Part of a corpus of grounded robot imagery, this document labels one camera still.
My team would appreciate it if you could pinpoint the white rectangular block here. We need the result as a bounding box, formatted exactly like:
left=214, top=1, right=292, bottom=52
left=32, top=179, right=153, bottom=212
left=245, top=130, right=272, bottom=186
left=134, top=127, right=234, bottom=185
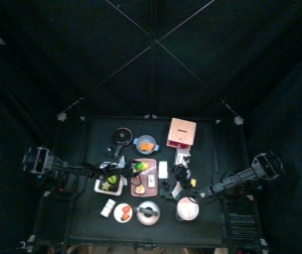
left=158, top=160, right=170, bottom=180

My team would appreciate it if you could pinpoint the orange toy food piece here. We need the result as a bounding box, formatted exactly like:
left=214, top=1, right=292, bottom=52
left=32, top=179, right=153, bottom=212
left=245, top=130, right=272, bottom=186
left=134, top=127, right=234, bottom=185
left=139, top=142, right=157, bottom=153

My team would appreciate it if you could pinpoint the grey plate with food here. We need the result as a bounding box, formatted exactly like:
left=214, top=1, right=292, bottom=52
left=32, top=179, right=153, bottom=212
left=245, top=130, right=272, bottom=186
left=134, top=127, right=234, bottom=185
left=135, top=200, right=162, bottom=227

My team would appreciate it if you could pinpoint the pink tray with food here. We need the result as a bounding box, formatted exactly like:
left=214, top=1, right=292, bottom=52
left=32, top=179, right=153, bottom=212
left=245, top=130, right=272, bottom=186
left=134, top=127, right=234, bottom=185
left=129, top=158, right=161, bottom=198

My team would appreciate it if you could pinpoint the yellow green toy corn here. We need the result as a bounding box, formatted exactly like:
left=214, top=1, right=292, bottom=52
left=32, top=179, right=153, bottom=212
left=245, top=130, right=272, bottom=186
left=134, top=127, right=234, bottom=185
left=133, top=161, right=151, bottom=173

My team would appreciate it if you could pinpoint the blue grey bowl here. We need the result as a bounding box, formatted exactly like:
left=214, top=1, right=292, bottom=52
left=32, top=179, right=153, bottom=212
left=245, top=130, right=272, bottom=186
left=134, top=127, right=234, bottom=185
left=133, top=134, right=162, bottom=156

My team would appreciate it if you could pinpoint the white round plate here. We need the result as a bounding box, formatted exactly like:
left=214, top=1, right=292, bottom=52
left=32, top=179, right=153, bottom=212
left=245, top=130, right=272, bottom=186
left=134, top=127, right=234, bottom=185
left=113, top=202, right=135, bottom=224

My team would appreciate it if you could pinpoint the white pink toy pot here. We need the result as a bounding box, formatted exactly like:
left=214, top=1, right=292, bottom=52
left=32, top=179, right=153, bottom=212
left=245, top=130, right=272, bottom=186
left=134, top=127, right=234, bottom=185
left=176, top=196, right=202, bottom=222

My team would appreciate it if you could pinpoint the white packet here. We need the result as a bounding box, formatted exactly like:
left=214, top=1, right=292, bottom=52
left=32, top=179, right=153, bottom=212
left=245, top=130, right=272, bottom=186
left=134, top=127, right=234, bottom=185
left=99, top=198, right=118, bottom=218

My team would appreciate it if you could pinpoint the pink cardboard box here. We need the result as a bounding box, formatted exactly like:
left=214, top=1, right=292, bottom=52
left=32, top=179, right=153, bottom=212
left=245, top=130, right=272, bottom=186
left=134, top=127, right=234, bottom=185
left=166, top=117, right=200, bottom=150

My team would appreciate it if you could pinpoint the white square tray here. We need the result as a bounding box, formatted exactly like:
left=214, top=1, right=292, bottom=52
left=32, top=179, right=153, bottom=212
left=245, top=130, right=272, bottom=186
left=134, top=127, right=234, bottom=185
left=92, top=175, right=129, bottom=197

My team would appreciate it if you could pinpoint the black toy frying pan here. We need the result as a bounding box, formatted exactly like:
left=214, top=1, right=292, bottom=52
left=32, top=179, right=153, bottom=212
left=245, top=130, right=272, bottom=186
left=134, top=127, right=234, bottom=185
left=107, top=127, right=134, bottom=159

